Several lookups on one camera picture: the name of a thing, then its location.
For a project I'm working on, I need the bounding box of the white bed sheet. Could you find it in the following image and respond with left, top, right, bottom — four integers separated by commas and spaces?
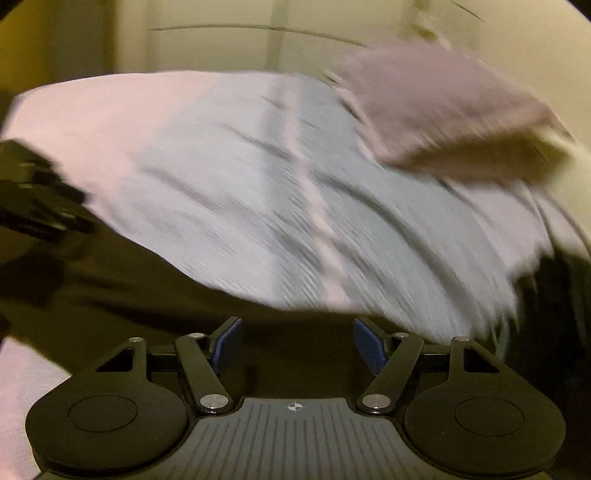
0, 69, 578, 480

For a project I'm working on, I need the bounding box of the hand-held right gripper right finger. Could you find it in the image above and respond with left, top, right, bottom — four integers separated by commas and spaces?
353, 318, 499, 415

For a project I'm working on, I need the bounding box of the pinkish grey pillow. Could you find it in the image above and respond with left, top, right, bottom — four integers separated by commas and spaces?
325, 39, 573, 183

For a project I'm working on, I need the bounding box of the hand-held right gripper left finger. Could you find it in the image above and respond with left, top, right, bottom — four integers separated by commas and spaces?
95, 316, 244, 414

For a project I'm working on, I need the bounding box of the dark olive garment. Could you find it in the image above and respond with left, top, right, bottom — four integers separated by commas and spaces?
0, 210, 462, 402

